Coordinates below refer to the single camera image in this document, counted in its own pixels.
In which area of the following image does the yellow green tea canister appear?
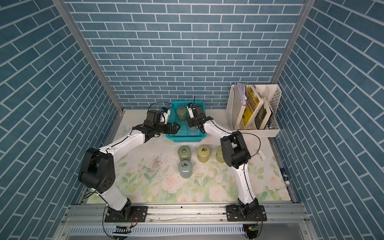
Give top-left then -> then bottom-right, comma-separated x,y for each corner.
178,146 -> 192,161

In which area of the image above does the olive green tea canister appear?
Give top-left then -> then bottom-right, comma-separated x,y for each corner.
197,145 -> 211,163

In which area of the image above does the grey blue tea canister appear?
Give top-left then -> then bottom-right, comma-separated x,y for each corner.
178,160 -> 193,179

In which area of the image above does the light olive tea canister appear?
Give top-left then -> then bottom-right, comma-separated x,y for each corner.
216,146 -> 225,164

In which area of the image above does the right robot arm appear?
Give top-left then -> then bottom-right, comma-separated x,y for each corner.
187,103 -> 267,221

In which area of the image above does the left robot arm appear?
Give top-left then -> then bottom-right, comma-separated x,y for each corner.
78,108 -> 181,215

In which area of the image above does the teal plastic basket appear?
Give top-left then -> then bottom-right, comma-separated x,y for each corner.
166,101 -> 207,143

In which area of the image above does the beige pressure file folder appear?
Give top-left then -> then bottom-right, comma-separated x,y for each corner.
232,83 -> 247,130

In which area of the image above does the floral table mat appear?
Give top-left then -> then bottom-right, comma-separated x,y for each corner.
115,139 -> 292,203

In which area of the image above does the white perforated file holder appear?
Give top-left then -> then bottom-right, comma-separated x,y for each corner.
226,84 -> 282,138

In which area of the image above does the yellow book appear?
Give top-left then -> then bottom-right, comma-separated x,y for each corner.
243,85 -> 264,129

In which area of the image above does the black book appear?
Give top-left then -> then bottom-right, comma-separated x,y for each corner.
254,98 -> 273,130

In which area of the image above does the white small device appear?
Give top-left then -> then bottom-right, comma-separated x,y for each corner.
257,150 -> 267,161

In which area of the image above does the blue marker pen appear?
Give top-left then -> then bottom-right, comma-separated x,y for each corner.
280,168 -> 291,186

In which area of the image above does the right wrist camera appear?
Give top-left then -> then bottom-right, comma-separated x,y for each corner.
188,104 -> 194,119

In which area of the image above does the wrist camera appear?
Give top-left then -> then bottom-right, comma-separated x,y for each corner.
160,108 -> 171,124
188,104 -> 194,119

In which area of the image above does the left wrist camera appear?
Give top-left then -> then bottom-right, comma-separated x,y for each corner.
160,108 -> 171,124

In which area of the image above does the aluminium corner post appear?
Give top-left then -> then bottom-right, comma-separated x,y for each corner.
270,0 -> 316,84
52,0 -> 124,115

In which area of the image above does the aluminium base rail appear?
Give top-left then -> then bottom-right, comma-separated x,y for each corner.
54,202 -> 317,240

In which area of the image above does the right aluminium corner post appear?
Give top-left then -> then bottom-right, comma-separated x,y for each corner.
270,0 -> 316,84

